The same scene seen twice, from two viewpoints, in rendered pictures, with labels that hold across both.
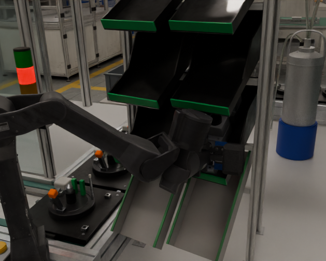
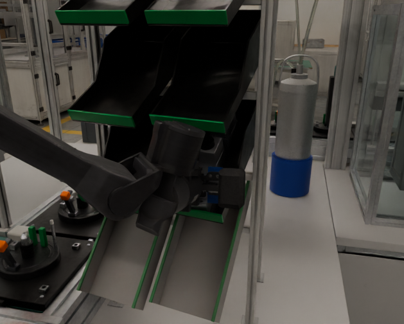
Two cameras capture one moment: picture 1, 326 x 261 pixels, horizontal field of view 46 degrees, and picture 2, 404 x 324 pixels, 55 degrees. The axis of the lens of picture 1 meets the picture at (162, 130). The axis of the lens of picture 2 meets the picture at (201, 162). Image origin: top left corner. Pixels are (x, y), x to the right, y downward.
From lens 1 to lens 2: 0.16 m
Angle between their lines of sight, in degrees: 8
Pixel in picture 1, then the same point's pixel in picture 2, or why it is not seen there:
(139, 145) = (105, 168)
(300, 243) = (305, 289)
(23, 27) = not seen: outside the picture
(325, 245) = (333, 290)
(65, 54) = (36, 96)
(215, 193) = (209, 235)
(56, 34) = (26, 74)
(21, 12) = not seen: outside the picture
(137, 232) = (112, 290)
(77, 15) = (43, 41)
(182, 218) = (169, 269)
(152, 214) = (130, 265)
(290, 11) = not seen: hidden behind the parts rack
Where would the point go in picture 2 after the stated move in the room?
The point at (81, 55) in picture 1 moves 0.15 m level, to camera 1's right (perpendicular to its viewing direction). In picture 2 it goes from (49, 87) to (80, 87)
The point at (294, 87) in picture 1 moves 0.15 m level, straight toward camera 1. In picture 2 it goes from (287, 117) to (288, 128)
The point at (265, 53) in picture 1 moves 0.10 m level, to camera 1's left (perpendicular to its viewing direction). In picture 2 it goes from (264, 58) to (208, 60)
